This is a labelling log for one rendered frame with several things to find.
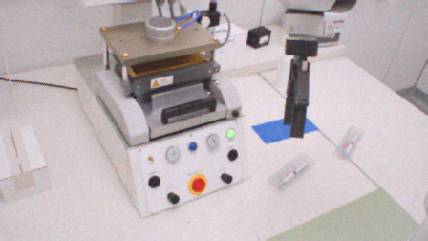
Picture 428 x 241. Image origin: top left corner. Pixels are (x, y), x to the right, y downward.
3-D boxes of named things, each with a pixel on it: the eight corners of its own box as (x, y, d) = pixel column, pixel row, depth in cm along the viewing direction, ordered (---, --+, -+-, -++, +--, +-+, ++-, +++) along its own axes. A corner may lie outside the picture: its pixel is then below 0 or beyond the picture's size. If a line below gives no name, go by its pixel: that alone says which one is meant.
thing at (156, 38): (94, 47, 114) (91, 5, 106) (188, 32, 129) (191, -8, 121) (124, 91, 99) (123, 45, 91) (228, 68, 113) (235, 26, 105)
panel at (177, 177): (148, 215, 102) (136, 148, 97) (244, 179, 116) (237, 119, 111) (151, 218, 101) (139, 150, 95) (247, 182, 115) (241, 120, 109)
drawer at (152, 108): (109, 80, 117) (108, 56, 112) (176, 66, 128) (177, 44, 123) (150, 141, 98) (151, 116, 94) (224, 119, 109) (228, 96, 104)
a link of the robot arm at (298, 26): (288, 11, 85) (285, 37, 86) (346, 16, 85) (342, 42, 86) (281, 15, 97) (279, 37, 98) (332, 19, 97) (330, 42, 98)
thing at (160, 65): (113, 56, 111) (111, 25, 105) (182, 43, 122) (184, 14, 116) (136, 88, 100) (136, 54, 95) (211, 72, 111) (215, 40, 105)
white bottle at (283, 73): (281, 89, 158) (288, 56, 149) (271, 82, 161) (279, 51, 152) (288, 84, 161) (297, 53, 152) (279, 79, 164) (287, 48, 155)
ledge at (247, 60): (154, 50, 171) (155, 41, 168) (305, 28, 207) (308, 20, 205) (183, 87, 151) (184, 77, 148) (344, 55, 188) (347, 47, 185)
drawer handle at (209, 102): (160, 120, 99) (160, 108, 97) (212, 107, 106) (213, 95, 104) (163, 125, 98) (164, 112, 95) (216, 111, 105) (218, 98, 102)
